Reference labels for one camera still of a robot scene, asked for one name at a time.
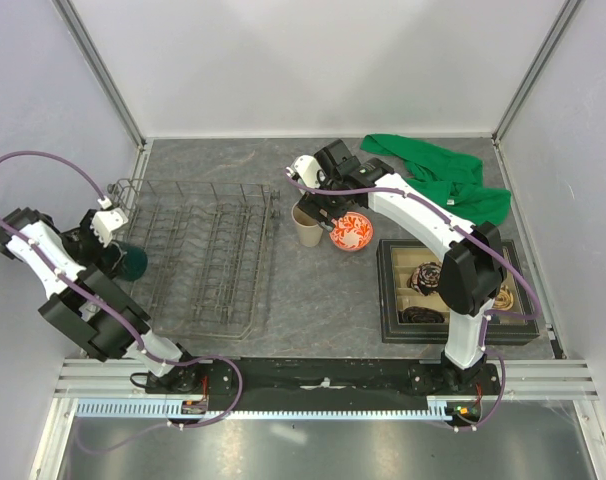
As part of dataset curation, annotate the blue slotted cable duct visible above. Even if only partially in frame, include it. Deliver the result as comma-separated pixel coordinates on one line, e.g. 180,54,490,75
76,391,455,421

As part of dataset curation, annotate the green cloth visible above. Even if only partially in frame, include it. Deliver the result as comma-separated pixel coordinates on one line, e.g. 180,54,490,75
361,134,511,225

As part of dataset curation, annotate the grey wire dish rack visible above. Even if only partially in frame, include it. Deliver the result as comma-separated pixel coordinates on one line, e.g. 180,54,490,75
107,179,280,340

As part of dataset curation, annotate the tan rolled belt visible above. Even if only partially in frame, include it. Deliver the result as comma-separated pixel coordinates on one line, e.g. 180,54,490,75
493,284,515,311

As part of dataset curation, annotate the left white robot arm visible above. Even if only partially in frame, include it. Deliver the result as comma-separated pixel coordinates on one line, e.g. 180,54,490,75
0,207,204,394

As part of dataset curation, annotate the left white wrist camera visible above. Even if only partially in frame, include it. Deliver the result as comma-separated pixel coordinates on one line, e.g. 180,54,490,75
90,198,129,247

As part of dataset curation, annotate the dark floral rolled tie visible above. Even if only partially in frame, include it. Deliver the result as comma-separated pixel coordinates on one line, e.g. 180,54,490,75
406,261,442,296

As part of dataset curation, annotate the beige cup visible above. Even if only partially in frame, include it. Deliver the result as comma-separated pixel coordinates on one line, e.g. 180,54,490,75
291,205,323,247

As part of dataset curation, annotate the dark green cup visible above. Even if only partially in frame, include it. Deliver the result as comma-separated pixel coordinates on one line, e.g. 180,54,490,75
103,242,148,282

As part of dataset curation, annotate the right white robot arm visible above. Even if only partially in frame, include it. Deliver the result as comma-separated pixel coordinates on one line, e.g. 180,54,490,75
285,140,507,394

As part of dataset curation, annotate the black compartment box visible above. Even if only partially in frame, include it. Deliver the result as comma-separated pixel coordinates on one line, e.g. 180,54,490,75
376,239,539,346

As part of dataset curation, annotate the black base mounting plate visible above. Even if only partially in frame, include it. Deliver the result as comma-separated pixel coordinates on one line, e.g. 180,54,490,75
133,357,501,409

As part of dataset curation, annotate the aluminium frame rail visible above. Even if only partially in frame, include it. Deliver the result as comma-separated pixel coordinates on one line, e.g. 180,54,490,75
54,359,598,401

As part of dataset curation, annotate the white red patterned bowl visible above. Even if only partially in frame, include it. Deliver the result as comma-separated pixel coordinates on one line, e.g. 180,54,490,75
329,211,374,252

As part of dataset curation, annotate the dark brown rolled tie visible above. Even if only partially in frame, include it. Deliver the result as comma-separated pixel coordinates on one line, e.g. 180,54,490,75
399,306,445,324

